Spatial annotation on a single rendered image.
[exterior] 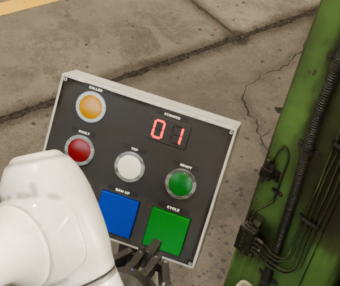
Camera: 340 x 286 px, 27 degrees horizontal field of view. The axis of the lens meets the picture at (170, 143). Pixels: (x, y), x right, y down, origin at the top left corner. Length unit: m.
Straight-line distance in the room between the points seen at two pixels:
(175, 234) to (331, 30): 0.46
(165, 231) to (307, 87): 0.38
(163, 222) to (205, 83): 2.07
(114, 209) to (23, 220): 0.54
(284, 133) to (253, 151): 1.62
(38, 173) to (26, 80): 2.42
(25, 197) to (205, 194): 0.54
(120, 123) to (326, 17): 0.41
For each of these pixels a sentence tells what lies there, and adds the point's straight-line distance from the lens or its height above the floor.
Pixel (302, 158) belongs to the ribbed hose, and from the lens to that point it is 1.41.
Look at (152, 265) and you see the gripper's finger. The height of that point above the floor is 1.12.
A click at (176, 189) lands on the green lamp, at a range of 1.30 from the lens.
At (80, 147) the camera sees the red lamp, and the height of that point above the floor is 1.10.
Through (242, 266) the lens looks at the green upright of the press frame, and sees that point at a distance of 1.74.
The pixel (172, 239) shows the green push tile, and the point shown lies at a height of 1.00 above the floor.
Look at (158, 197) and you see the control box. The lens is 1.32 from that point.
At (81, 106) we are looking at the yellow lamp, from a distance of 1.32.
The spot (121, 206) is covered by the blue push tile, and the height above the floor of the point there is 1.03.
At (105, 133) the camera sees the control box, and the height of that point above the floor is 1.13.
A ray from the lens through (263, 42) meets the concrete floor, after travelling 3.72.
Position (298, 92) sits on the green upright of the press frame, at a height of 1.21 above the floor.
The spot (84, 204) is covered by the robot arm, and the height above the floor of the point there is 1.39.
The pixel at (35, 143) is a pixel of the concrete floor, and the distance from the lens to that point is 2.93.
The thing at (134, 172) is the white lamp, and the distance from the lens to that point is 1.31.
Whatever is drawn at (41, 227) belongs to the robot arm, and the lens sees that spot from 0.80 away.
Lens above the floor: 2.02
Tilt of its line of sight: 42 degrees down
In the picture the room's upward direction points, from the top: 11 degrees clockwise
